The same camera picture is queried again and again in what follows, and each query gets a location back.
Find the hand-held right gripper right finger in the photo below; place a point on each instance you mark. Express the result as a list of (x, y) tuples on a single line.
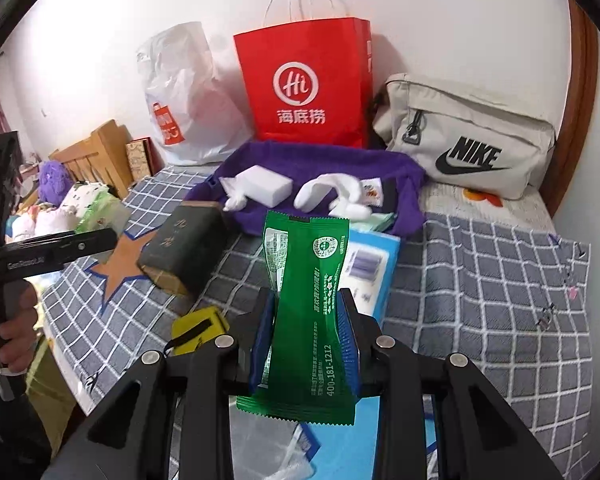
[(350, 352)]

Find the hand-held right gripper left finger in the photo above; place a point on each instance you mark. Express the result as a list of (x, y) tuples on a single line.
[(260, 342)]

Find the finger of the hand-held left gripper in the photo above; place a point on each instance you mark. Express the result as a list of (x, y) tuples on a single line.
[(80, 244)]

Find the green foil packet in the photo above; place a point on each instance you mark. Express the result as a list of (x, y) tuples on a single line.
[(305, 270)]

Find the white persimmon print packet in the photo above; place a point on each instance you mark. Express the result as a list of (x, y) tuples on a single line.
[(372, 191)]

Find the person's left forearm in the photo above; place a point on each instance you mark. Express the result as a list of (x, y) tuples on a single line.
[(10, 425)]

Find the person's left hand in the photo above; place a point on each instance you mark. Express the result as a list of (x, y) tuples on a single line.
[(12, 327)]

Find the green tissue pack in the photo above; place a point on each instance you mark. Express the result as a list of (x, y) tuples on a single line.
[(105, 215)]

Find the pink white plush toy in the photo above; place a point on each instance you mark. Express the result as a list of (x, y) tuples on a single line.
[(35, 222)]

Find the white flowered plush pillow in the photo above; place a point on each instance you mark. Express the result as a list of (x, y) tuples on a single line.
[(80, 195)]

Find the purple plush toy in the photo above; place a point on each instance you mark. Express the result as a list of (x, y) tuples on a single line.
[(54, 180)]

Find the yellow tape measure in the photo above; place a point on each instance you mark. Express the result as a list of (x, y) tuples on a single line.
[(200, 325)]

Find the blue labelled packet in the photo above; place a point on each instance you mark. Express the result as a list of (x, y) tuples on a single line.
[(375, 260)]

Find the dark green box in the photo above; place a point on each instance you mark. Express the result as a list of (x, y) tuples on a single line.
[(180, 245)]

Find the wooden headboard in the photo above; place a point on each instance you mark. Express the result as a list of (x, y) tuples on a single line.
[(105, 145)]

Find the patterned brown box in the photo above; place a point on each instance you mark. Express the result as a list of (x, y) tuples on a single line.
[(140, 160)]

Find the clear blue plastic bag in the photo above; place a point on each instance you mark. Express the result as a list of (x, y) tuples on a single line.
[(330, 455)]

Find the pale green packet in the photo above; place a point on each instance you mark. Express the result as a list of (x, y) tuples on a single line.
[(375, 221)]

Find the white crumpled sock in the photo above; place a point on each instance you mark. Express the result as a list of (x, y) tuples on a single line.
[(235, 200)]

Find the grey checked bedsheet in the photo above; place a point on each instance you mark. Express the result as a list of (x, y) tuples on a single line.
[(480, 285)]

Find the white rectangular block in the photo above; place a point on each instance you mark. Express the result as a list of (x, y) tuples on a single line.
[(265, 182)]

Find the white rolled sock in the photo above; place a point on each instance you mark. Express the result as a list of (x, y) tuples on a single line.
[(320, 190)]

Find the white plastic bag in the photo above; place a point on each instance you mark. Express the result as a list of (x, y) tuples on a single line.
[(190, 90)]

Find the purple cloth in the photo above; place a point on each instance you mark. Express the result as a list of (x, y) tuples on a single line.
[(330, 160)]

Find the beige sling bag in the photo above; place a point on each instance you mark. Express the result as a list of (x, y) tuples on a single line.
[(470, 125)]

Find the red paper bag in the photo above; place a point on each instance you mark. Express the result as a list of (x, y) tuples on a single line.
[(300, 50)]

